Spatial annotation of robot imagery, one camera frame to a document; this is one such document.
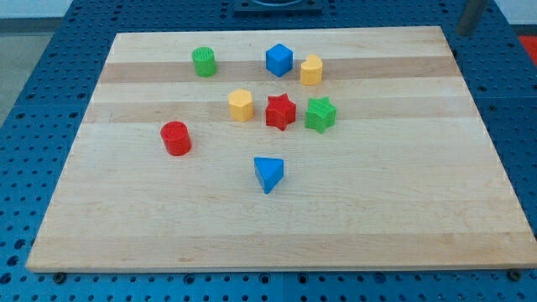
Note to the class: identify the yellow heart block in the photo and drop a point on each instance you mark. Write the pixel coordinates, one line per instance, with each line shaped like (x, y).
(311, 70)

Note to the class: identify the blue cube block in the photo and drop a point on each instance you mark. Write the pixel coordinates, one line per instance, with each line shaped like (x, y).
(279, 60)

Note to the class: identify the blue triangle block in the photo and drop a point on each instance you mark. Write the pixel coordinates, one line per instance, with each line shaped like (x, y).
(269, 172)

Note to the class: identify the red star block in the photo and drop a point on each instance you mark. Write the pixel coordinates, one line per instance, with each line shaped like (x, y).
(280, 112)

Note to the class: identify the yellow hexagon block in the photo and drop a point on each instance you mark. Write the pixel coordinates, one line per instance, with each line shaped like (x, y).
(240, 104)

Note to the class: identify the green star block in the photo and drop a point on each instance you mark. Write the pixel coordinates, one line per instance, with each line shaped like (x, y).
(320, 114)

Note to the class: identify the wooden board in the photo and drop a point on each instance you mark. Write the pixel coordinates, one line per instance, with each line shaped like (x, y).
(407, 178)

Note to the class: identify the red cylinder block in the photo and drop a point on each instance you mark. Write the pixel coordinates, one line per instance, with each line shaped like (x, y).
(176, 138)

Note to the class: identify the green cylinder block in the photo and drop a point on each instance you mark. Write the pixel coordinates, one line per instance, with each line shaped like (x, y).
(204, 61)

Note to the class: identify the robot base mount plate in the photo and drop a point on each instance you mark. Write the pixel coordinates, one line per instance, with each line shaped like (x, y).
(276, 6)

